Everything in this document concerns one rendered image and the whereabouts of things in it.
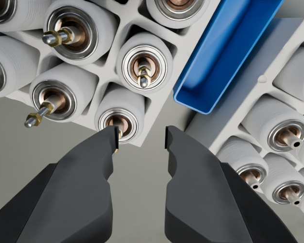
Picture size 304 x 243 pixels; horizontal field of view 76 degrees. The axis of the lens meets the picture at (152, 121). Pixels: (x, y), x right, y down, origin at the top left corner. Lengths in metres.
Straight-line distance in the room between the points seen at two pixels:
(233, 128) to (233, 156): 0.07
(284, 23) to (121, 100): 0.37
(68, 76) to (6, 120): 0.45
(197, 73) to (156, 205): 0.58
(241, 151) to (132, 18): 0.36
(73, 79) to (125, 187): 0.56
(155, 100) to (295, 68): 0.27
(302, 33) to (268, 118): 0.17
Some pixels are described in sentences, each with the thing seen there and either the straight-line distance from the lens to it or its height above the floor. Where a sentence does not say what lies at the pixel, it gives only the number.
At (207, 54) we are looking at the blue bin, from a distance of 0.60.
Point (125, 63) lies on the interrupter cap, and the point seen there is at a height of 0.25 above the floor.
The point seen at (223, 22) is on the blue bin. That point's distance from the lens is 0.60.
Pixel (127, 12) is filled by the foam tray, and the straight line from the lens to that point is 0.40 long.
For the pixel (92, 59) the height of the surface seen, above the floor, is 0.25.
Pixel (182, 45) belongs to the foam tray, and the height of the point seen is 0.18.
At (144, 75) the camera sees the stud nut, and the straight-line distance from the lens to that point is 0.26.
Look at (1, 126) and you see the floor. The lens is 0.81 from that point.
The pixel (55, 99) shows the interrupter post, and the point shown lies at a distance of 0.37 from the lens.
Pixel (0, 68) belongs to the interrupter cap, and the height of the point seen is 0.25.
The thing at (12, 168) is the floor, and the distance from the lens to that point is 0.91.
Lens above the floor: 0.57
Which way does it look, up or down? 62 degrees down
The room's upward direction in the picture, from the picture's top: 177 degrees clockwise
